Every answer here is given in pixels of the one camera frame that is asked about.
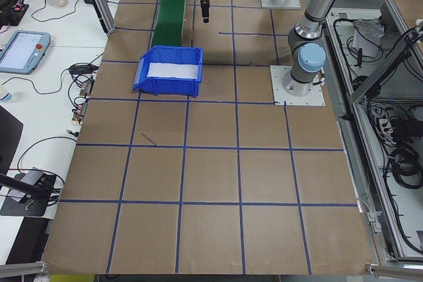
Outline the green conveyor belt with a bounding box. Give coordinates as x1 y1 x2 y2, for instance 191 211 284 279
151 0 190 48

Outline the white paper bin liner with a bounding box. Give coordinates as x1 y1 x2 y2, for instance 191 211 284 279
147 61 200 81

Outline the blue plastic storage bin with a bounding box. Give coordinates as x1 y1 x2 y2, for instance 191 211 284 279
132 45 205 98

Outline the white crumpled plastic bag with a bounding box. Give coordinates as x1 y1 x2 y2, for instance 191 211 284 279
352 18 387 59

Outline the light blue teach pendant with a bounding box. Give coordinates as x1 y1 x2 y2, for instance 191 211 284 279
0 30 52 75

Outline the white work desk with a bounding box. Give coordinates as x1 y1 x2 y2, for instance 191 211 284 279
0 0 132 268

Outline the white power strip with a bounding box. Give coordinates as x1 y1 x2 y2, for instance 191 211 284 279
372 106 395 141

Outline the black power brick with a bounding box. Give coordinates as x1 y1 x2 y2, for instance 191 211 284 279
391 119 421 138

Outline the black flat panel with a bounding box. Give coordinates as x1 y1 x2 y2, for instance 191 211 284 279
0 105 24 177

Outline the grey junction box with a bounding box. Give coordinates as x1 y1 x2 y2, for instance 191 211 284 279
366 211 383 235

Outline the small circuit board with wires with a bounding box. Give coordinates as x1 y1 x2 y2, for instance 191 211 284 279
78 78 95 98
71 100 89 123

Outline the V-shaped aluminium bar frame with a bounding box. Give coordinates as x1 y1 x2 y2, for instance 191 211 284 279
309 0 423 263

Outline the black electronics box with wires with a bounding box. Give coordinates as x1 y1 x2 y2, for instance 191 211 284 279
0 0 30 28

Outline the black cable coil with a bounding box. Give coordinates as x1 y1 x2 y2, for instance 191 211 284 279
387 147 420 188

